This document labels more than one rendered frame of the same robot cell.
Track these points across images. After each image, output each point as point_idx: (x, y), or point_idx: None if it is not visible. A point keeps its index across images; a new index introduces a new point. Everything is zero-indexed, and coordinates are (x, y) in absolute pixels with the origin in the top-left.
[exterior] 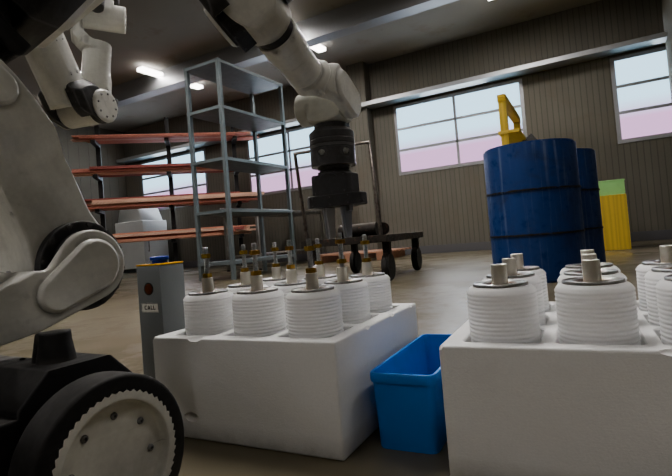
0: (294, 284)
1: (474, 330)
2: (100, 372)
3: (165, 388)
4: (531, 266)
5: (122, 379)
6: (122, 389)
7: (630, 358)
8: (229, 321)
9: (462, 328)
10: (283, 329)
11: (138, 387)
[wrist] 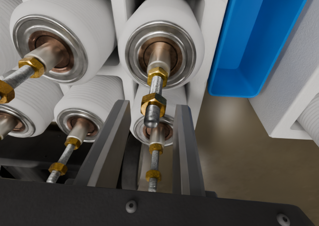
0: (81, 77)
1: (304, 128)
2: (124, 187)
3: (137, 167)
4: None
5: (136, 185)
6: (137, 182)
7: None
8: (58, 101)
9: (305, 94)
10: (122, 97)
11: (137, 178)
